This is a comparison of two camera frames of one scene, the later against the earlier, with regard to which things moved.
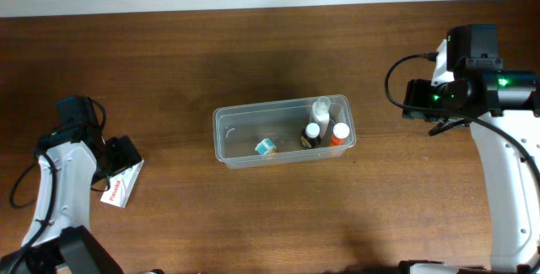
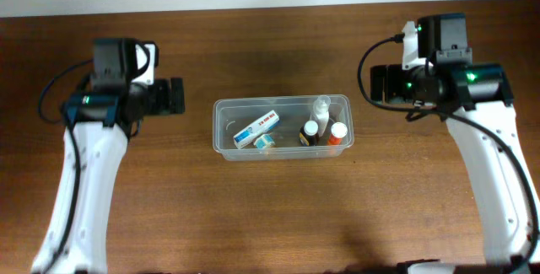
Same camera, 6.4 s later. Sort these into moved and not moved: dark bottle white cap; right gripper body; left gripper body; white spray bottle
Moved: right gripper body; left gripper body
Not moved: dark bottle white cap; white spray bottle
